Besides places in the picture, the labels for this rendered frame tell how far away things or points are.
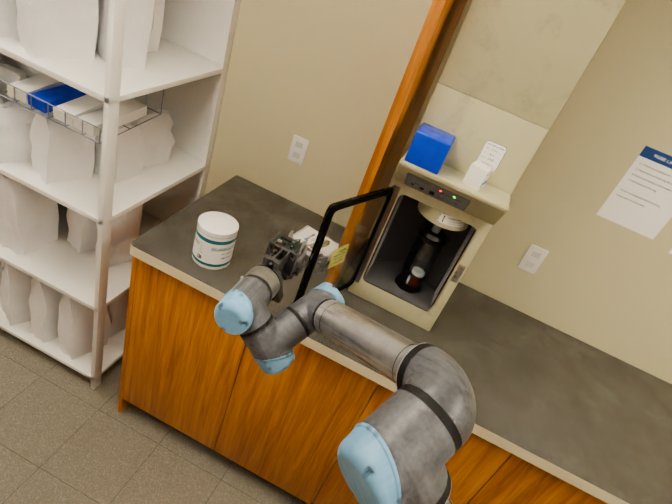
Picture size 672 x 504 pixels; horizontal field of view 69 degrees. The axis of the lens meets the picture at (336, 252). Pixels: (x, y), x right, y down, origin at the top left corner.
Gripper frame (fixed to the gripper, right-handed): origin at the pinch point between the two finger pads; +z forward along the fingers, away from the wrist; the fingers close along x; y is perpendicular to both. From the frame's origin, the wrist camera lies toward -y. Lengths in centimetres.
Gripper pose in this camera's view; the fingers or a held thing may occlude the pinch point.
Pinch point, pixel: (299, 245)
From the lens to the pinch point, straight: 122.7
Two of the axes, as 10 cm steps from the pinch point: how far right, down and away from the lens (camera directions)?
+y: 3.1, -7.7, -5.5
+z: 3.3, -4.5, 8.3
